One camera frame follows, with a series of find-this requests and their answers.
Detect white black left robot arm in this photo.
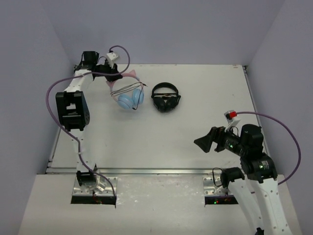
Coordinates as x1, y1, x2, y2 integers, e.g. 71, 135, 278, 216
55, 50, 119, 188

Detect left metal mounting bracket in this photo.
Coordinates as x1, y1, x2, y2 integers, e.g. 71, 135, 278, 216
71, 176, 117, 206

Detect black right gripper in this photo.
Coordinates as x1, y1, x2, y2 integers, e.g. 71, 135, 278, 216
194, 123, 247, 157

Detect metal mounting bracket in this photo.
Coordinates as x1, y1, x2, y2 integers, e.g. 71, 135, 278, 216
202, 175, 238, 205
71, 176, 117, 206

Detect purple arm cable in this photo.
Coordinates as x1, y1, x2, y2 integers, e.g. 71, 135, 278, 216
46, 45, 131, 198
236, 111, 302, 185

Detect right metal mounting bracket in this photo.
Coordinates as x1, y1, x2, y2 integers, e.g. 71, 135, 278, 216
202, 175, 238, 205

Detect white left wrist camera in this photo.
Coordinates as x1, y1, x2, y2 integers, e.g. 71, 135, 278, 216
105, 51, 119, 68

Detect black headphones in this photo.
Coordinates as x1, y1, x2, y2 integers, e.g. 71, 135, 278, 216
151, 82, 181, 113

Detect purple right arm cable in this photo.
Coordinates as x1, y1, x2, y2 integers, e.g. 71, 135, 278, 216
236, 111, 302, 185

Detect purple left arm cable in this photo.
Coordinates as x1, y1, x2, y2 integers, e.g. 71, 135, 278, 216
46, 45, 131, 198

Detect aluminium table edge rail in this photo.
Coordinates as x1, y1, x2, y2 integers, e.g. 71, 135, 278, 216
46, 167, 212, 175

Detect pink blue cat-ear headphones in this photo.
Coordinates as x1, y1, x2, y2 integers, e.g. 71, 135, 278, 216
106, 70, 146, 110

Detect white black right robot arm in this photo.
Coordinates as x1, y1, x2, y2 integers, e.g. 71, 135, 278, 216
194, 124, 292, 235

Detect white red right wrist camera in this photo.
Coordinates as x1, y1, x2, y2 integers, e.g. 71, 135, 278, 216
224, 110, 241, 132

